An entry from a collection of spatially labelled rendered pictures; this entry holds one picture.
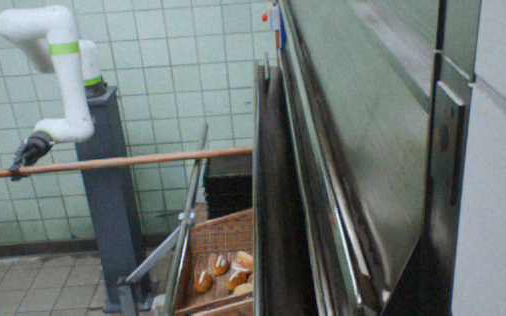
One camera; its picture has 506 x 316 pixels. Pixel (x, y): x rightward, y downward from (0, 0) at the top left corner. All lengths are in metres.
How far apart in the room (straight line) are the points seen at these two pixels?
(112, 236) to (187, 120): 0.78
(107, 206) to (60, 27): 1.01
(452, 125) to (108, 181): 2.61
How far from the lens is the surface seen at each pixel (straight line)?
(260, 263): 1.03
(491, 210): 0.30
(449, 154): 0.36
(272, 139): 1.57
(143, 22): 3.17
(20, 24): 2.37
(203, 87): 3.23
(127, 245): 3.07
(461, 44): 0.34
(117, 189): 2.90
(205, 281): 2.33
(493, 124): 0.29
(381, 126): 0.58
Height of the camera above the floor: 2.04
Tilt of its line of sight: 26 degrees down
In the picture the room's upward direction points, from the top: 5 degrees counter-clockwise
